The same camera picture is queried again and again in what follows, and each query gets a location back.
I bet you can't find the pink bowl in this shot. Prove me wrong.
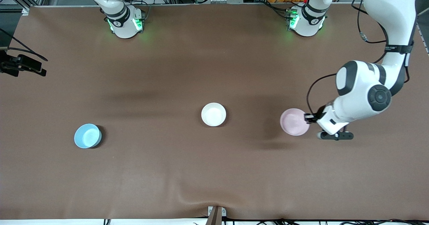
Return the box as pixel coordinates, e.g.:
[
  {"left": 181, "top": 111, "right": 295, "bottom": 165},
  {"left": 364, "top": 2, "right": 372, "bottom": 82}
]
[{"left": 280, "top": 108, "right": 310, "bottom": 136}]

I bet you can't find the blue bowl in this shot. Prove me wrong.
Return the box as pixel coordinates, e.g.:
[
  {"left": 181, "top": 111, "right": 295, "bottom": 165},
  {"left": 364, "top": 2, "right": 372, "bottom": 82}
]
[{"left": 74, "top": 124, "right": 102, "bottom": 149}]

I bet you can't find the white bowl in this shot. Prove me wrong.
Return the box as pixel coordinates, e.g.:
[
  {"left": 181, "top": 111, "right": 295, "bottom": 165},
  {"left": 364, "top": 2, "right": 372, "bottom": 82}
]
[{"left": 201, "top": 102, "right": 227, "bottom": 127}]

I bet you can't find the brown table cover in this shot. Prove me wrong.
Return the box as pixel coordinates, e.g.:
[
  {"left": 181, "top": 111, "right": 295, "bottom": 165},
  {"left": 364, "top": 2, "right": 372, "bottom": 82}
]
[{"left": 0, "top": 2, "right": 429, "bottom": 220}]

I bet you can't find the metal table clamp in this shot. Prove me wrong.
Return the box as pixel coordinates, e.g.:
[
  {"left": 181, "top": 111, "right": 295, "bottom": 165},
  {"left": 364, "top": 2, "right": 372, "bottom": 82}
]
[{"left": 206, "top": 206, "right": 227, "bottom": 225}]

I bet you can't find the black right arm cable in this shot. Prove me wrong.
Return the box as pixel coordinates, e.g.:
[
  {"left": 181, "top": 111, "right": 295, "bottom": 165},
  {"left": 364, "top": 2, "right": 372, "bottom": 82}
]
[{"left": 0, "top": 28, "right": 48, "bottom": 62}]

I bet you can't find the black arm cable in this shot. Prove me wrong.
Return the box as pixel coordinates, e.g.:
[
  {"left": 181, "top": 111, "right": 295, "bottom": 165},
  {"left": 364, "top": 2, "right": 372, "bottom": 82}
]
[
  {"left": 307, "top": 0, "right": 414, "bottom": 115},
  {"left": 0, "top": 28, "right": 48, "bottom": 62}
]

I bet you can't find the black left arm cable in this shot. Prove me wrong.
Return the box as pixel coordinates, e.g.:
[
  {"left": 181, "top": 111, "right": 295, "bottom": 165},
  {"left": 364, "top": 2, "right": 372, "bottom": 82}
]
[{"left": 307, "top": 0, "right": 414, "bottom": 115}]

